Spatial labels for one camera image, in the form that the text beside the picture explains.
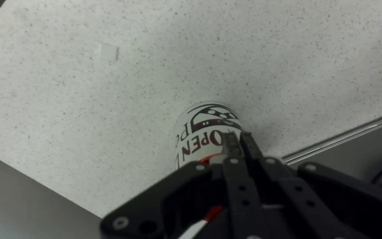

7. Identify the silver closed laptop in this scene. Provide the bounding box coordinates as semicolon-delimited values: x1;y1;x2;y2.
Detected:
282;107;382;196

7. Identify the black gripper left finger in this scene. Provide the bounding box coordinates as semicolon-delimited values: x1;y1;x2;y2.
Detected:
100;128;272;239

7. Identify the white mug with orange inside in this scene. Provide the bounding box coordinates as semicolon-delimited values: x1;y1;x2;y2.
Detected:
172;101;246;172

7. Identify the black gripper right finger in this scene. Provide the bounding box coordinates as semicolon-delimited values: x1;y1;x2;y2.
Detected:
242;130;382;239

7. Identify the white and red pen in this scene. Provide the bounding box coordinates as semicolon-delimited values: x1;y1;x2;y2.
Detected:
177;204;227;239

